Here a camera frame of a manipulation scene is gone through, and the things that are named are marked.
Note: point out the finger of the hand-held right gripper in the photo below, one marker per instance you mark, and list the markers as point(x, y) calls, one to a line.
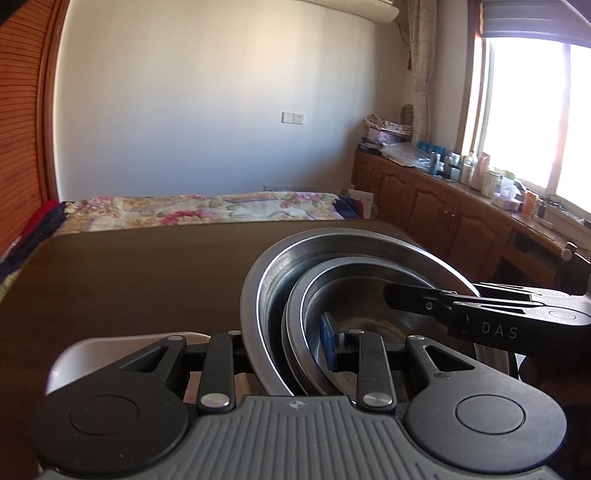
point(512, 293)
point(411, 299)

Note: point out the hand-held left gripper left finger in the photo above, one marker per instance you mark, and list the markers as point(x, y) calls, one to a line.
point(221, 369)

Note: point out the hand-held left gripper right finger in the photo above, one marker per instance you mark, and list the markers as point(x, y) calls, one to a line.
point(330, 340)

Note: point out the medium stainless steel bowl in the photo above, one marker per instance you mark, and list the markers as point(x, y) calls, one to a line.
point(293, 332)

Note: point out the small stainless steel bowl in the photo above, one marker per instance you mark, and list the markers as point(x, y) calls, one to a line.
point(364, 309)

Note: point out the large stainless steel bowl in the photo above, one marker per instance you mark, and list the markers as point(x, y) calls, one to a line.
point(369, 241)

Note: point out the white floral rectangular plate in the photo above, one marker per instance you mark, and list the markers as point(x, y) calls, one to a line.
point(78, 360)

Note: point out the wooden cabinet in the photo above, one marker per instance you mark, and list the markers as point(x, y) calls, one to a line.
point(438, 207)

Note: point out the white paper bag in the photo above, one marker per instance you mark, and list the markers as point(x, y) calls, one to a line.
point(360, 203)

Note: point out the blue cloth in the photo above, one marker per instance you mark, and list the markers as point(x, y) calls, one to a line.
point(348, 206)

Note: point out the row of bottles and jars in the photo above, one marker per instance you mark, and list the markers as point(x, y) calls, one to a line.
point(480, 177)

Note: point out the clear plastic bag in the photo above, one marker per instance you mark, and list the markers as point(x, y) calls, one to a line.
point(406, 157)

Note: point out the floral bedspread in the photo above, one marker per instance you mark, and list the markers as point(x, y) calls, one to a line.
point(184, 210)

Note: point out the pile of boxes and bags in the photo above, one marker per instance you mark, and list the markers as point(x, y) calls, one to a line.
point(385, 131)

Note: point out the window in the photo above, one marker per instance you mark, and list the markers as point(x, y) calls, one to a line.
point(526, 115)

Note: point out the grey oval fan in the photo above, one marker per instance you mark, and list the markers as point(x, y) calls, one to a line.
point(407, 114)

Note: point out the patterned beige curtain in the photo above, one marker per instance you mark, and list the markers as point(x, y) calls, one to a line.
point(422, 69)

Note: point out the red and navy clothes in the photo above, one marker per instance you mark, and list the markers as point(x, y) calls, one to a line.
point(41, 221)

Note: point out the red hanging tassel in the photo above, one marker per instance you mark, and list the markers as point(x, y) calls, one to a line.
point(409, 60)

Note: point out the grey roller blind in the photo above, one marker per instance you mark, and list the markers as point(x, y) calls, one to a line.
point(531, 21)

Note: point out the wooden louvered wardrobe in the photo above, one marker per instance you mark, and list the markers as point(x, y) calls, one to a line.
point(23, 115)

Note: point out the white wall socket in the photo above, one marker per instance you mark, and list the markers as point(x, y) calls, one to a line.
point(292, 117)

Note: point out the white wall air conditioner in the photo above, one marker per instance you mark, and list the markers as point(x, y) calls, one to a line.
point(364, 9)

